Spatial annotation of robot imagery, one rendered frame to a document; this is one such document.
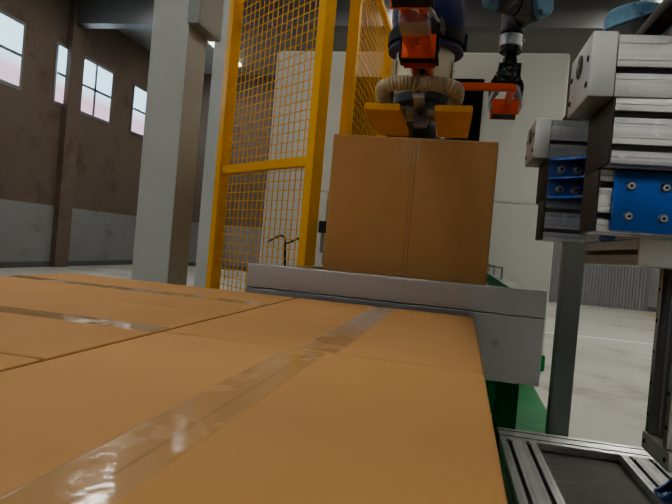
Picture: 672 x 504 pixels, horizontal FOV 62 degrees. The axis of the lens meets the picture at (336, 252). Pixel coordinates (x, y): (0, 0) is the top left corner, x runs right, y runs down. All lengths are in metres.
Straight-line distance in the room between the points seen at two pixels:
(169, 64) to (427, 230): 1.38
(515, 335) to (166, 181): 1.49
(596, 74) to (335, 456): 0.66
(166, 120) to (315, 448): 2.05
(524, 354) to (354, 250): 0.46
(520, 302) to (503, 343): 0.10
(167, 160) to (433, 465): 2.04
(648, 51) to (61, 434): 0.81
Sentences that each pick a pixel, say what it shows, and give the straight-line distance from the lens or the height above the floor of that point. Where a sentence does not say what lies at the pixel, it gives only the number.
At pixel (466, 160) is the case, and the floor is 0.90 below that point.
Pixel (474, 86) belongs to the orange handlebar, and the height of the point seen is 1.18.
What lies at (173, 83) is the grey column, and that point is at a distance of 2.36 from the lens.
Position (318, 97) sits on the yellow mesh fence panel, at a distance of 2.21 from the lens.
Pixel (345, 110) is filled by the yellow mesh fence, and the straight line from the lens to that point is 2.68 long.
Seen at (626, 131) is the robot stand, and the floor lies 0.86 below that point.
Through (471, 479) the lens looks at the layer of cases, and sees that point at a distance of 0.35.
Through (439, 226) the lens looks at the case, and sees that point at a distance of 1.38.
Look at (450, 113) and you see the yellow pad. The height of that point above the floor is 1.05.
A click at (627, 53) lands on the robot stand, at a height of 0.96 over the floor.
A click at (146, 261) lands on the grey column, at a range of 2.32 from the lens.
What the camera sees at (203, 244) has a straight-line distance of 4.59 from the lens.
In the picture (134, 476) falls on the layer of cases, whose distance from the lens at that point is 0.33.
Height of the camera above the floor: 0.67
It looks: 1 degrees down
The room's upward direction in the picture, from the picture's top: 5 degrees clockwise
